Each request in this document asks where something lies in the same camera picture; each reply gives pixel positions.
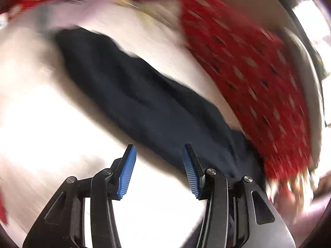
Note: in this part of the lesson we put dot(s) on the grey pillow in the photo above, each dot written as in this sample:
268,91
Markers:
309,67

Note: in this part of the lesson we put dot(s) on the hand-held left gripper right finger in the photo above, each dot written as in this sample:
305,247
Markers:
190,173

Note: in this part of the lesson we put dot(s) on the window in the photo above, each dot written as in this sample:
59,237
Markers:
316,23

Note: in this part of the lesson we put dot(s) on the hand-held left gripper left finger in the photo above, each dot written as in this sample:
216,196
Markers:
126,173

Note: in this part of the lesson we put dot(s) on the navy blue garment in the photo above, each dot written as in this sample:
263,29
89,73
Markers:
144,95

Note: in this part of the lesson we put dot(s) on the red penguin print blanket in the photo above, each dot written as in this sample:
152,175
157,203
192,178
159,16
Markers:
245,56

